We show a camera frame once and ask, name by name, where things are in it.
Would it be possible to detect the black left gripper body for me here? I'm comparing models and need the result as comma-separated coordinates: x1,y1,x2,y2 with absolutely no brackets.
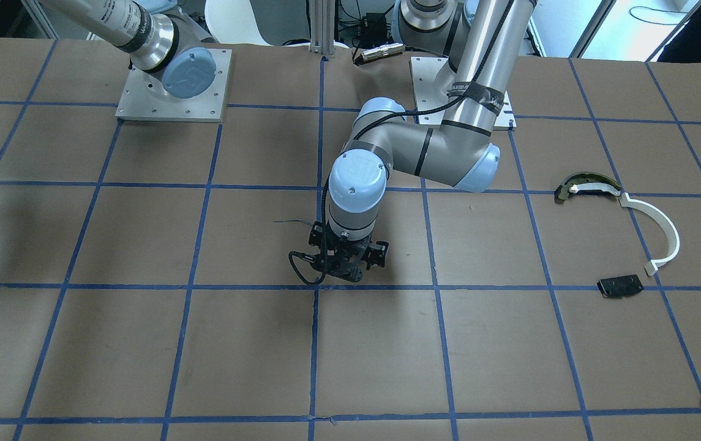
307,228,389,282

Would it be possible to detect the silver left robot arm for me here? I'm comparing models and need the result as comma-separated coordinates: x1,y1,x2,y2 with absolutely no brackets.
288,1,537,285

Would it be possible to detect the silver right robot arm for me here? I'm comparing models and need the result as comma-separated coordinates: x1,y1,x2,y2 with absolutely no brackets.
45,1,217,99

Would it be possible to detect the silver metal coupling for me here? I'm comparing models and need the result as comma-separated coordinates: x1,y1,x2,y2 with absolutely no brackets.
355,42,406,64

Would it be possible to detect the green brake shoe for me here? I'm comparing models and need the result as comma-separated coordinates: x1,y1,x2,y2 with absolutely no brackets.
554,172,622,204

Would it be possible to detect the white plastic chair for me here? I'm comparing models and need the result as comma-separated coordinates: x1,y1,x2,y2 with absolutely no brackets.
204,1,309,47

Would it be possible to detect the small black plastic part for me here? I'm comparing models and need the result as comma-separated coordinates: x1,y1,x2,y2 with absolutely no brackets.
596,274,643,299

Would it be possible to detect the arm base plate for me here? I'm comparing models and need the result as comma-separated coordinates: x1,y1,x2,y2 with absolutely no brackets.
411,56,517,130
116,48,232,123

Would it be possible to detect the aluminium frame post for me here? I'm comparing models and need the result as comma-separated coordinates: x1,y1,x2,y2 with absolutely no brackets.
307,0,336,59

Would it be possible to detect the white curved plastic bracket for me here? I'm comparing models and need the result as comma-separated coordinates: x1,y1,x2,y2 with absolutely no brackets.
618,192,681,276

